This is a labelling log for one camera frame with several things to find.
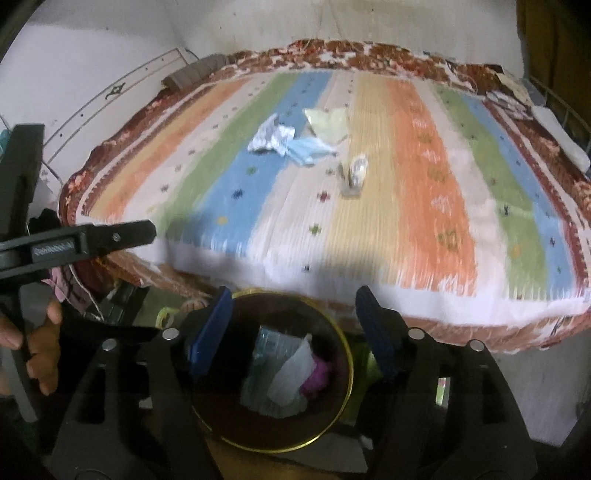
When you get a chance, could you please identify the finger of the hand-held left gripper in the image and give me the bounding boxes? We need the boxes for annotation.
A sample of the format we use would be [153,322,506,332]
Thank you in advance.
[86,219,158,254]

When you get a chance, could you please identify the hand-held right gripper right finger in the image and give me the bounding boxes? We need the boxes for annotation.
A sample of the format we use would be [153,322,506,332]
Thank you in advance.
[355,285,539,480]

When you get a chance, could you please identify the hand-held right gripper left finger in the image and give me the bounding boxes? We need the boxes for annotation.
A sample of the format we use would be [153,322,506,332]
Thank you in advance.
[50,285,234,480]

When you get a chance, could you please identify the white cardboard box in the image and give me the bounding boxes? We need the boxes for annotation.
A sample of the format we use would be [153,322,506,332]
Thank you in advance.
[240,325,311,419]

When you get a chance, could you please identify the pink plastic bag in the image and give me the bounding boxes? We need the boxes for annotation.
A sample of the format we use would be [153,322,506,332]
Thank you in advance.
[299,353,334,398]

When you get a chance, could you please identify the dark bin with gold rim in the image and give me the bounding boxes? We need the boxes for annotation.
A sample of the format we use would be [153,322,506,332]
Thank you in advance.
[187,288,356,454]

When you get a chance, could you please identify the person's left hand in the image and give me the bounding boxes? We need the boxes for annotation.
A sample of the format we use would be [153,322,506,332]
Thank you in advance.
[0,299,64,397]

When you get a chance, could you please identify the green patterned cloth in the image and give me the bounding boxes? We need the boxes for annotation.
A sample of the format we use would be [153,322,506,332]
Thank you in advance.
[351,342,385,408]

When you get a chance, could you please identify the white headboard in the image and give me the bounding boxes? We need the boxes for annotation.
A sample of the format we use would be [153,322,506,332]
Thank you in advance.
[41,46,200,163]

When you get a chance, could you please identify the striped woven mat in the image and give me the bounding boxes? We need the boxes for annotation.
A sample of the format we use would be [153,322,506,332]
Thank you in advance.
[85,66,591,325]

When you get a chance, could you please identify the small crumpled wrapper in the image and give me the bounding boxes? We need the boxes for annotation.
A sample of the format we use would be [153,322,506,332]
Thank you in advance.
[339,154,370,195]

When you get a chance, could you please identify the grey folded cloth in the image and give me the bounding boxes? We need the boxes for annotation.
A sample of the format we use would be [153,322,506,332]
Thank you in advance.
[161,53,230,91]

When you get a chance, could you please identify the blue face mask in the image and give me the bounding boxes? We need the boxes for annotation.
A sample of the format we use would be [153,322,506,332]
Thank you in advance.
[277,136,338,167]

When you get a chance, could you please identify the pale yellow tissue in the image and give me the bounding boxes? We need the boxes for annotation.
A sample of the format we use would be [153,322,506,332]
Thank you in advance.
[302,106,352,142]

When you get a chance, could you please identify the small white sachets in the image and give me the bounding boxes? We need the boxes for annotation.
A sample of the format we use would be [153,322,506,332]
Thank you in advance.
[486,89,533,121]

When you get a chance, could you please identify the white folded cloth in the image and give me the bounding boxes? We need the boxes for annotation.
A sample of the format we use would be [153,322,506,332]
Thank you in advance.
[531,105,591,174]

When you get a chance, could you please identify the brown floral blanket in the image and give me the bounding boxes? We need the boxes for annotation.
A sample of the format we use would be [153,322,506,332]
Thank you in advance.
[57,39,591,355]

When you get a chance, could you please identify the cream patterned cloth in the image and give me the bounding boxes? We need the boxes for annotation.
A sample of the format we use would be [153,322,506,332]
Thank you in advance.
[498,73,533,103]

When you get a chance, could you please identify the yellow hanging garment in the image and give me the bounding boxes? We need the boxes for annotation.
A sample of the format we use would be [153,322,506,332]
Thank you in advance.
[517,0,591,93]

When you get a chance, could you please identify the metal wire rack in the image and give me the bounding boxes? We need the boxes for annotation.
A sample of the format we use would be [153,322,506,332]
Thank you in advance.
[526,73,591,158]

